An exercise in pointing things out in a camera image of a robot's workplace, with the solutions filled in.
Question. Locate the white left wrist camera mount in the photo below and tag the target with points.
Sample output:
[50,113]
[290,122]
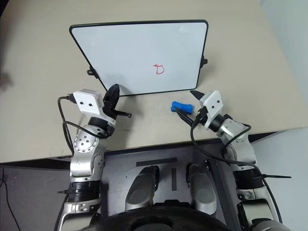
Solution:
[88,102]

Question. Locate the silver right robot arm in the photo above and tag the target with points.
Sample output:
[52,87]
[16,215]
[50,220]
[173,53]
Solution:
[243,149]

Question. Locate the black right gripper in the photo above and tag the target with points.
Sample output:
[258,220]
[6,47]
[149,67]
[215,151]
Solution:
[202,116]

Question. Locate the white board with black frame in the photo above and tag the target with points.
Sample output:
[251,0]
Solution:
[144,53]

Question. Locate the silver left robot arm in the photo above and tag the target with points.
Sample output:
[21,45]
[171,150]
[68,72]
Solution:
[84,154]

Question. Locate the black rounded robot torso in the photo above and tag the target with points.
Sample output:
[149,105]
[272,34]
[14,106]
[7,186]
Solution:
[158,219]

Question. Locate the grey rounded robot foot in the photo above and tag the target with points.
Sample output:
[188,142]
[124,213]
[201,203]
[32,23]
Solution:
[201,190]
[142,187]

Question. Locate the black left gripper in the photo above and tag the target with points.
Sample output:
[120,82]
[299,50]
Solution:
[110,109]

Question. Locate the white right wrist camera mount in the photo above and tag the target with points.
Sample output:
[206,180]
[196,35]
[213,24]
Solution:
[213,108]

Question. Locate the dark grey base platform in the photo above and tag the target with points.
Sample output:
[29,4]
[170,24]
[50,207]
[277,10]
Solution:
[120,173]

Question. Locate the blurred person's hand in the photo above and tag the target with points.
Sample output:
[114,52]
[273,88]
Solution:
[4,81]

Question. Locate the blue board eraser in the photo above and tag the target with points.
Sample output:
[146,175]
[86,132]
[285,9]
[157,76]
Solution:
[182,107]

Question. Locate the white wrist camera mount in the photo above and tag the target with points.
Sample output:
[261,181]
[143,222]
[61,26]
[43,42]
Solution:
[88,102]
[213,108]

